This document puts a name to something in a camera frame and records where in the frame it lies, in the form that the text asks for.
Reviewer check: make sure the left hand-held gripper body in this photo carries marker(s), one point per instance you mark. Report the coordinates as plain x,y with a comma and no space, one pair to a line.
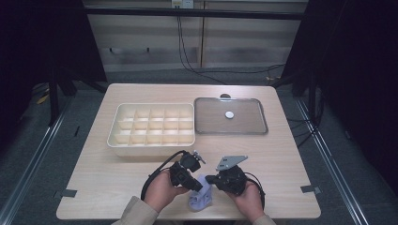
183,172

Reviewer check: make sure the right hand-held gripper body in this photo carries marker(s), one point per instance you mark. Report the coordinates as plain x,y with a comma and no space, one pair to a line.
231,181

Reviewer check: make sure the lilac ankle sock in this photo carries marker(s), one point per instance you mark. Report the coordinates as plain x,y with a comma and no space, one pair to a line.
202,198

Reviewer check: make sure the cream divided storage box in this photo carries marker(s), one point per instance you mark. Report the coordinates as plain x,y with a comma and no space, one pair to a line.
150,128

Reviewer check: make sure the person's right hand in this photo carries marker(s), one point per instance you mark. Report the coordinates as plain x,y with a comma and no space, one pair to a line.
248,201

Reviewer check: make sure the person's left hand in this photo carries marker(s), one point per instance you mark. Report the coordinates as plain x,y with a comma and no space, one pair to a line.
161,190

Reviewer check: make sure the clear lid with white knob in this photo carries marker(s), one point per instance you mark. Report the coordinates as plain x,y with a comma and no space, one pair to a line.
241,120

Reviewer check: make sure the grey tape strip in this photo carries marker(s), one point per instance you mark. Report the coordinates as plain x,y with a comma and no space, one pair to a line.
66,193
310,189

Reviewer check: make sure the black metal stand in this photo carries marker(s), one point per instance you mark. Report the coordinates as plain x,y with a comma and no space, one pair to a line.
300,84
53,100

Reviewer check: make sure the yellow object on floor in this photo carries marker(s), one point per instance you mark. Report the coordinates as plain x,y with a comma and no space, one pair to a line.
42,99

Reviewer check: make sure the dark curtain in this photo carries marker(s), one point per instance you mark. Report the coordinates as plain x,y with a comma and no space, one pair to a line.
353,78
40,40

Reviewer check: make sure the metal floor rail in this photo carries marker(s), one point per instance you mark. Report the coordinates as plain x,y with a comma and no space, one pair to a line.
331,162
34,156

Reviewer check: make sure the black horizontal frame bar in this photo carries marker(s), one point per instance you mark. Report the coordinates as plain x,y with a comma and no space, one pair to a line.
194,13

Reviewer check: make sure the white wall power outlet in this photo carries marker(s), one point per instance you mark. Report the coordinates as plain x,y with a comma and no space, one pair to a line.
182,3

